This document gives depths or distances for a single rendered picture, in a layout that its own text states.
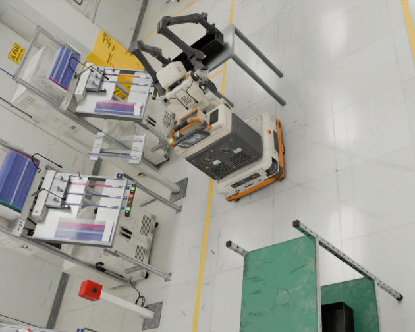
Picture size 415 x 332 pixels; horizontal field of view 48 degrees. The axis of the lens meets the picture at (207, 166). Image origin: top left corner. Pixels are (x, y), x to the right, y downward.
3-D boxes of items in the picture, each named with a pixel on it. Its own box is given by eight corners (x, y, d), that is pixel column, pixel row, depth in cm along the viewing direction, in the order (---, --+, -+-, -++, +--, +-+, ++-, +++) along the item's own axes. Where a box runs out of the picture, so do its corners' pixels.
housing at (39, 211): (60, 178, 451) (55, 170, 439) (44, 222, 423) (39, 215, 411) (51, 178, 451) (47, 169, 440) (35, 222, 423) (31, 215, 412)
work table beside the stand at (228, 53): (286, 105, 447) (232, 53, 402) (230, 136, 485) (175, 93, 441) (283, 74, 475) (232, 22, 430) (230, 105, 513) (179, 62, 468)
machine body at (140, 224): (161, 218, 501) (115, 192, 466) (149, 280, 461) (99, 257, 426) (123, 232, 540) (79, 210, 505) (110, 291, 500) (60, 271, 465)
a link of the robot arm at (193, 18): (159, 29, 375) (166, 21, 366) (156, 23, 375) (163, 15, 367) (196, 24, 403) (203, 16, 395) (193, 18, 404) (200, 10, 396)
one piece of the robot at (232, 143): (273, 165, 391) (205, 111, 345) (223, 189, 421) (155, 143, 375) (271, 136, 412) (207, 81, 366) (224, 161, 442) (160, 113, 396)
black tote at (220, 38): (178, 79, 442) (170, 72, 436) (179, 66, 453) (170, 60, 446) (223, 47, 411) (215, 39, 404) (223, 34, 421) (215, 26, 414)
